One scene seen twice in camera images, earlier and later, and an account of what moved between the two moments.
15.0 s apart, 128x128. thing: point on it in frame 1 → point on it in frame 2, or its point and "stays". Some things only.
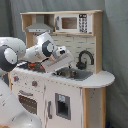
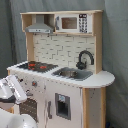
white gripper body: (61, 59) → (15, 85)
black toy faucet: (82, 65) stays
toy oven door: (31, 100) stays
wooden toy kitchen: (75, 96) stays
